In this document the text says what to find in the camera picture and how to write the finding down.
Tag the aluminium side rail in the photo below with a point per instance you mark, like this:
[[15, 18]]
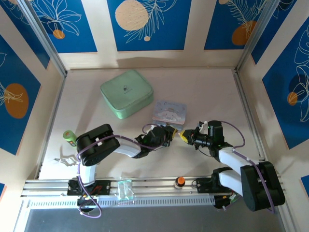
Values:
[[52, 120], [249, 116]]

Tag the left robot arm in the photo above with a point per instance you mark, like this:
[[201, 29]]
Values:
[[96, 147]]

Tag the aluminium frame post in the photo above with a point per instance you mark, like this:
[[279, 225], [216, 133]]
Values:
[[248, 48], [44, 36]]

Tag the mint green zip pouch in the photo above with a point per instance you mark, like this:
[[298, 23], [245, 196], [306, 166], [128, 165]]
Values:
[[125, 94]]

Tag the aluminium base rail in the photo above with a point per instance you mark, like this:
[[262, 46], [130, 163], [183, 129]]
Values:
[[149, 184]]

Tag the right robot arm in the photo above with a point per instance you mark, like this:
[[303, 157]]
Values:
[[231, 157]]

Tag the clear plastic claw clip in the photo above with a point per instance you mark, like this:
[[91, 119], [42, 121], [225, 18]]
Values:
[[68, 161]]

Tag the Cinnamoroll print tin box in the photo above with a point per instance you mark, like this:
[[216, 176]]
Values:
[[169, 113]]

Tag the orange capped small bottle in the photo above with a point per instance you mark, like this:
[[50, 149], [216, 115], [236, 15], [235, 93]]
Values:
[[179, 181]]

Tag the blue leaf-print wall poster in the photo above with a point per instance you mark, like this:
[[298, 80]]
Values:
[[272, 24], [169, 36], [2, 191], [79, 36], [217, 29], [305, 183], [14, 130], [277, 108], [23, 21]]

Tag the green cylinder bottle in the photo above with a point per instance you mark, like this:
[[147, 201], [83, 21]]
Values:
[[68, 136]]

